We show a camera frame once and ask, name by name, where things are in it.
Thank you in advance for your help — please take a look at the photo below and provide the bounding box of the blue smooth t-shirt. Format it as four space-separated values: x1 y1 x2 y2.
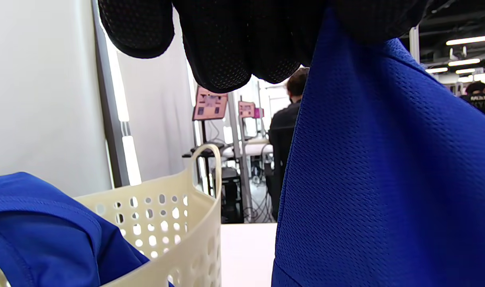
0 172 175 287

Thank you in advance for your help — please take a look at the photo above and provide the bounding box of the pink screen on stand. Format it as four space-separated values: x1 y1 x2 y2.
192 86 229 196

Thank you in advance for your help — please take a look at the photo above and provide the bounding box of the black computer tower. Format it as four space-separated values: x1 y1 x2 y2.
220 167 245 224

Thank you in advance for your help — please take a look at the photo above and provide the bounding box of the black stand shelf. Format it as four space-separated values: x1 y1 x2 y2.
182 142 227 158

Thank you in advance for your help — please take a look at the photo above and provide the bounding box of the silver metal pole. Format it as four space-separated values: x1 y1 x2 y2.
226 92 254 222

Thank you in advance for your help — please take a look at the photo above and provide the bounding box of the blue mesh t-shirt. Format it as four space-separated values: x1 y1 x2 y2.
271 8 485 287

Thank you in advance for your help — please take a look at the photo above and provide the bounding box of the small pink screen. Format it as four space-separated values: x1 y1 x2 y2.
238 100 265 119

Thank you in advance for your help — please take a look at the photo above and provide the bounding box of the person's left hand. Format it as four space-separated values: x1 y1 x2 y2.
98 0 430 94

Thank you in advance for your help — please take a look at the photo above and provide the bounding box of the cream perforated laundry basket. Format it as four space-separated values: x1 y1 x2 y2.
0 143 223 287

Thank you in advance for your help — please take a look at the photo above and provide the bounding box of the glass window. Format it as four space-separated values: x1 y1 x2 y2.
92 0 143 188

